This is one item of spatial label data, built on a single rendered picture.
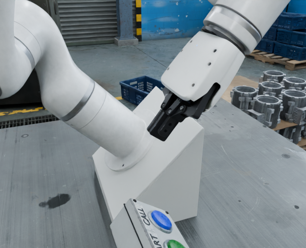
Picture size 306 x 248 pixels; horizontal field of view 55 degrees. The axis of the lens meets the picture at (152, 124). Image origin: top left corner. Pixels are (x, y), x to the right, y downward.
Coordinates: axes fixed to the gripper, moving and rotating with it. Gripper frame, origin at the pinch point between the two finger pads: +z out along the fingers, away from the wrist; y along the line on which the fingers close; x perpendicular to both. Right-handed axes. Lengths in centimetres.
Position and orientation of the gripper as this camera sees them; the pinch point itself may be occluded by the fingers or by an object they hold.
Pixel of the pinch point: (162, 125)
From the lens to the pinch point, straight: 45.3
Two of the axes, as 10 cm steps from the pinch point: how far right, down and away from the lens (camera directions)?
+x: 7.3, 4.2, 5.3
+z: -5.8, 8.0, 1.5
